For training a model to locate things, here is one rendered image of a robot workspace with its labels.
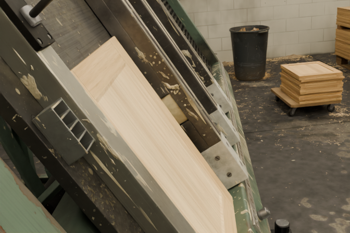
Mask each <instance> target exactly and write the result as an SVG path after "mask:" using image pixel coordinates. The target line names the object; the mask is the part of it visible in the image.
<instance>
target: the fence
mask: <svg viewBox="0 0 350 233"><path fill-rule="evenodd" d="M0 56H1V57H2V58H3V60H4V61H5V62H6V63H7V64H8V66H9V67H10V68H11V69H12V70H13V72H14V73H15V74H16V76H17V77H18V78H19V79H20V81H21V82H22V83H23V84H24V85H25V87H26V88H27V89H28V90H29V92H30V93H31V94H32V95H33V96H34V98H35V99H36V100H37V101H38V102H39V104H40V105H41V106H42V107H43V109H45V108H46V107H48V106H49V105H51V104H52V103H54V102H55V101H56V100H58V99H59V98H62V99H63V100H64V101H65V103H66V104H67V105H68V106H69V108H70V109H71V110H72V111H73V113H74V114H75V115H76V116H77V118H78V119H79V120H80V121H81V123H82V124H83V125H84V126H85V128H86V129H87V130H88V131H89V133H90V134H91V135H92V136H93V138H94V139H95V142H93V144H92V145H91V147H90V149H89V150H88V154H86V155H84V156H83V157H84V158H85V160H86V161H87V162H88V164H89V165H90V166H91V167H92V169H93V170H94V171H95V172H96V173H97V175H98V176H99V177H100V178H101V179H102V181H103V182H104V183H105V184H106V186H107V187H108V188H109V189H110V190H111V192H112V193H113V194H114V195H115V196H116V198H117V199H118V200H119V201H120V203H121V204H122V205H123V206H124V207H125V209H126V210H127V211H128V212H129V213H130V215H131V216H132V217H133V218H134V220H135V221H136V222H137V223H138V224H139V226H140V227H141V228H142V229H143V230H144V232H145V233H196V232H195V230H194V229H193V228H192V226H191V225H190V224H189V223H188V221H187V220H186V219H185V218H184V216H183V215H182V214H181V212H180V211H179V210H178V209H177V207H176V206H175V205H174V203H173V202H172V201H171V200H170V198H169V197H168V196H167V195H166V193H165V192H164V191H163V189H162V188H161V187H160V186H159V184H158V183H157V181H155V179H154V178H153V176H152V175H151V174H150V173H149V171H148V170H147V169H146V167H145V166H144V165H143V164H142V162H141V161H140V160H139V159H138V157H137V156H136V155H135V153H134V152H133V151H132V150H131V148H130V147H129V146H128V144H127V143H126V142H125V141H124V139H123V138H122V137H121V136H120V134H119V133H118V132H117V130H116V129H115V128H114V127H113V125H112V124H111V123H110V121H109V120H108V119H107V118H106V116H105V115H104V114H103V113H102V111H101V110H100V108H99V107H98V106H97V104H96V103H95V102H94V101H93V99H92V98H91V97H90V96H89V94H88V93H87V92H86V90H85V89H84V88H83V87H82V85H81V84H80V83H79V81H78V80H77V79H76V78H75V76H74V75H73V74H72V73H71V71H70V70H69V69H68V67H67V66H66V65H65V64H64V62H63V61H62V60H61V58H60V57H59V56H58V55H57V53H56V52H55V51H54V50H53V48H52V47H51V45H49V46H47V47H45V48H44V49H42V50H40V51H35V50H34V48H33V47H32V46H31V45H30V43H29V42H28V41H27V39H26V38H25V37H24V36H23V35H22V33H21V32H20V31H19V29H18V28H17V27H16V26H15V24H14V23H13V22H12V21H11V19H10V18H9V17H8V16H7V14H6V13H5V12H4V11H3V9H2V8H1V7H0Z"/></svg>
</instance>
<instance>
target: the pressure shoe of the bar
mask: <svg viewBox="0 0 350 233"><path fill-rule="evenodd" d="M161 100H162V102H163V103H164V104H165V106H166V107H167V108H168V110H169V111H170V112H171V114H172V115H173V117H174V118H175V119H176V121H177V122H178V123H179V124H181V123H183V122H184V121H186V120H187V119H188V118H187V117H186V116H185V114H184V113H183V111H182V110H181V109H180V107H179V106H178V105H177V103H176V102H175V100H174V99H173V98H172V96H171V95H170V94H169V93H168V94H167V95H165V96H164V97H162V98H161Z"/></svg>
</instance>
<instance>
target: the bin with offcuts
mask: <svg viewBox="0 0 350 233"><path fill-rule="evenodd" d="M269 29H270V27H269V26H266V25H244V26H239V27H232V28H230V29H229V31H230V34H231V43H232V52H233V62H234V72H235V77H236V78H237V79H238V80H243V81H255V80H260V79H262V78H263V77H265V70H266V56H267V45H268V33H269Z"/></svg>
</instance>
